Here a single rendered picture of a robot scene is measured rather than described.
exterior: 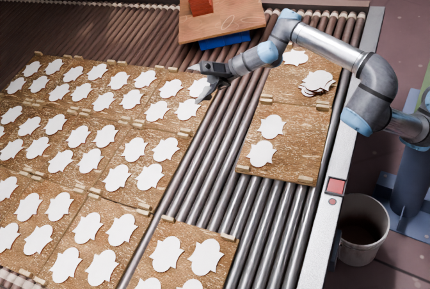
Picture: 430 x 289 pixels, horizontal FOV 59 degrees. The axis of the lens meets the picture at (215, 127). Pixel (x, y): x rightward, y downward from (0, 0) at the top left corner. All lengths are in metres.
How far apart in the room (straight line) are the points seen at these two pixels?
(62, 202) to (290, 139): 1.08
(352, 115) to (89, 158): 1.26
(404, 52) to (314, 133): 1.95
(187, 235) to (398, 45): 2.62
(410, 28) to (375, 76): 2.53
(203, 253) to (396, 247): 1.35
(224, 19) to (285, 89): 0.61
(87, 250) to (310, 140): 1.06
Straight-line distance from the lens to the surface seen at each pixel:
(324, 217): 1.54
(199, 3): 2.31
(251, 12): 2.27
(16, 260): 1.89
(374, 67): 1.28
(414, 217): 2.61
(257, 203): 1.58
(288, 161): 1.65
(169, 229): 1.60
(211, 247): 1.51
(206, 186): 1.66
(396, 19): 3.88
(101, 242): 1.70
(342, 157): 1.68
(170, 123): 1.92
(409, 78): 3.33
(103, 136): 2.02
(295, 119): 1.78
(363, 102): 1.27
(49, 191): 1.99
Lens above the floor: 2.31
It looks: 49 degrees down
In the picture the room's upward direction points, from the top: 19 degrees counter-clockwise
